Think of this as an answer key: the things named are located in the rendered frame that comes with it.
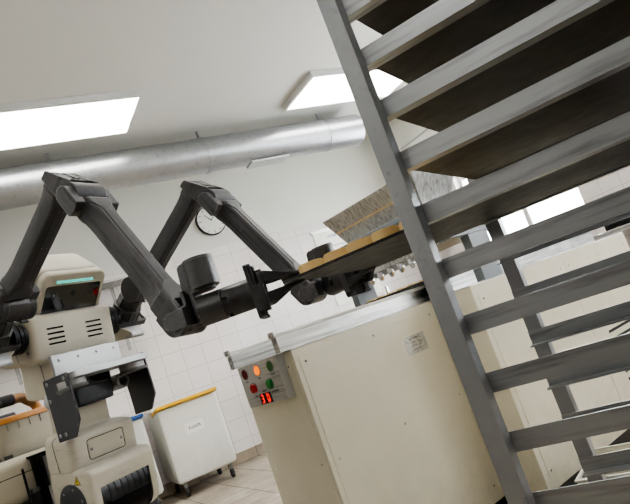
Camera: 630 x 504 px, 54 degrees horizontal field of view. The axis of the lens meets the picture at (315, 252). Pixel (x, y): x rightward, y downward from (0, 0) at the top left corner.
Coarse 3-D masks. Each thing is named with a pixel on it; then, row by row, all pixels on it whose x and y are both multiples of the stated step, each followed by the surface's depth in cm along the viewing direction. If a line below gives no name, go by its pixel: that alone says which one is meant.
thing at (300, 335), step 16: (416, 288) 235; (368, 304) 218; (384, 304) 223; (400, 304) 228; (320, 320) 204; (336, 320) 208; (352, 320) 212; (368, 320) 216; (272, 336) 191; (288, 336) 194; (304, 336) 198; (320, 336) 202
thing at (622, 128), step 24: (624, 120) 81; (576, 144) 84; (600, 144) 83; (504, 168) 89; (528, 168) 88; (552, 168) 86; (456, 192) 93; (480, 192) 91; (504, 192) 92; (432, 216) 95
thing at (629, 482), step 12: (600, 480) 86; (612, 480) 85; (624, 480) 84; (540, 492) 89; (552, 492) 89; (564, 492) 88; (576, 492) 87; (588, 492) 86; (600, 492) 85; (612, 492) 85; (624, 492) 84
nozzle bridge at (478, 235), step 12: (480, 228) 237; (444, 240) 227; (456, 240) 242; (468, 240) 231; (480, 240) 234; (384, 264) 256; (408, 264) 279; (492, 264) 234; (480, 276) 230; (492, 276) 232; (372, 288) 289; (360, 300) 282
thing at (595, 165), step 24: (624, 144) 89; (576, 168) 97; (600, 168) 108; (528, 192) 106; (552, 192) 119; (456, 216) 103; (480, 216) 116; (384, 240) 101; (336, 264) 110; (360, 264) 126
